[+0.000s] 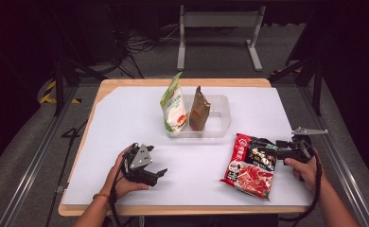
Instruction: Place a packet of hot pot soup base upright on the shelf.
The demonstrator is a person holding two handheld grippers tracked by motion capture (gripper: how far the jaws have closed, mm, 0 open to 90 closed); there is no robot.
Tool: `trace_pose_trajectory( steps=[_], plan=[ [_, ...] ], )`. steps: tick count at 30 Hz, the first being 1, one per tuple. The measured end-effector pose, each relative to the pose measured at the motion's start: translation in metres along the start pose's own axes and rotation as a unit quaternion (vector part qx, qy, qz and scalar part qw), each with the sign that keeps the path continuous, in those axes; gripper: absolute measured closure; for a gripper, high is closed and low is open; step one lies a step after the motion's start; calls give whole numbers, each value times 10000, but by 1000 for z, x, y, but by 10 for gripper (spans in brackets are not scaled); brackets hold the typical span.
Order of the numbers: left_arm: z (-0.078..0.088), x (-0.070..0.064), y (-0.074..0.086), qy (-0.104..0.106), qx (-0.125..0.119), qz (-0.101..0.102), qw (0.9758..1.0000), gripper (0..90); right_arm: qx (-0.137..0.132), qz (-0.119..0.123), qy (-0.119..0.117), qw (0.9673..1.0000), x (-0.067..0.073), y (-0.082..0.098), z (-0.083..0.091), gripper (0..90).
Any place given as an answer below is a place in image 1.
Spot aluminium floor rail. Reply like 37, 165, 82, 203
0, 85, 80, 227
298, 84, 369, 227

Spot person's right hand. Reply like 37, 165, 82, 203
283, 155, 323, 194

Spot black metal stand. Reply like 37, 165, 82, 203
50, 58, 109, 117
267, 56, 325, 117

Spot white metal stand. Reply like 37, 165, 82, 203
176, 4, 267, 73

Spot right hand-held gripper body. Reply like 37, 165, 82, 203
274, 126, 329, 165

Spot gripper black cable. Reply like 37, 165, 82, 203
108, 143, 140, 227
278, 141, 325, 223

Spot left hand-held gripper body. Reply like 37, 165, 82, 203
121, 142, 159, 187

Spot gold foil packet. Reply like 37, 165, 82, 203
188, 85, 212, 132

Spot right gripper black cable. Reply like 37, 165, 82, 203
278, 141, 325, 223

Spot green and white packet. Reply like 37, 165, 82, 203
159, 71, 189, 133

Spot thin wrist bracelet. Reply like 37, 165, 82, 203
92, 192, 111, 201

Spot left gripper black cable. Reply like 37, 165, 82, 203
108, 143, 140, 227

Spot person's left hand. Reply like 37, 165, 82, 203
98, 145, 150, 201

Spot bundle of floor cables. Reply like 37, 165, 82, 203
102, 22, 181, 79

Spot clear plastic container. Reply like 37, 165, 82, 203
166, 94, 233, 139

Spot yellow and black tape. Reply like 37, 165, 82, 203
38, 79, 81, 105

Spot red and black sauce packet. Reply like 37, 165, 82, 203
220, 132, 279, 201

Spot white table mat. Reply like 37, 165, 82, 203
61, 85, 315, 207

